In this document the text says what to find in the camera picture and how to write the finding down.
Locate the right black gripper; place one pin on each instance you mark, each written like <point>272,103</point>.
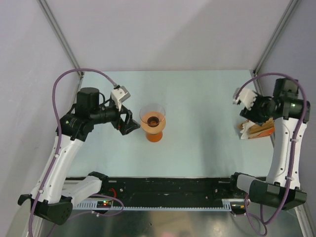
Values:
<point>252,114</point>

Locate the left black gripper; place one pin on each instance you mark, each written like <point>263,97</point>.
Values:
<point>130,125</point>

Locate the clear glass dripper cone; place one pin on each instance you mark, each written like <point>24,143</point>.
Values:
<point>152,115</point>

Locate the orange glass carafe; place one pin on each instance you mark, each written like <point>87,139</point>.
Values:
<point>154,137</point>

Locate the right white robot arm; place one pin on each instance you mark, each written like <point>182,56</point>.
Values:
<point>290,114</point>

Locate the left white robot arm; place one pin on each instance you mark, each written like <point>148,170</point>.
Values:
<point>48,199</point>

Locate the orange filter holder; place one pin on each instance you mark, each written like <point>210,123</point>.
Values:
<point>257,131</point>

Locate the stack of paper filters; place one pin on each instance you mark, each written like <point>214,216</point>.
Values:
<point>245,126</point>

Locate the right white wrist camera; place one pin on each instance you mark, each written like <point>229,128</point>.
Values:
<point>245,96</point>

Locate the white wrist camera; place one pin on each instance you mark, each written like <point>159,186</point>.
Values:
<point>245,96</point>
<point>119,94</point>

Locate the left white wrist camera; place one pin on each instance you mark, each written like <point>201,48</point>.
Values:
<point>119,94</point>

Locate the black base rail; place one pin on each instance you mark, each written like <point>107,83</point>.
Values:
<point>168,192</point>

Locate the white slotted cable duct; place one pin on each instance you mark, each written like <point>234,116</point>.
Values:
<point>97,205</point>

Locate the right aluminium frame post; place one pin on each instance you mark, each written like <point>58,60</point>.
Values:
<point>283,22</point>

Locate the aluminium frame post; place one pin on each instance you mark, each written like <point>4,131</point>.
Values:
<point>58,32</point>
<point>283,22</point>

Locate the left aluminium frame post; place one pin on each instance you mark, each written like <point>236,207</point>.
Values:
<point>58,32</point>

